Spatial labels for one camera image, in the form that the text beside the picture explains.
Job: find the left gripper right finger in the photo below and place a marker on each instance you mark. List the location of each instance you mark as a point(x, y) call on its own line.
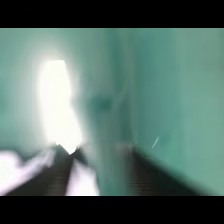
point(151, 180)

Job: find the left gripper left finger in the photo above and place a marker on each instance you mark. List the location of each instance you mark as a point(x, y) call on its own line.
point(53, 176)

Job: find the white garment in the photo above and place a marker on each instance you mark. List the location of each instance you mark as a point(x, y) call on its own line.
point(16, 170)

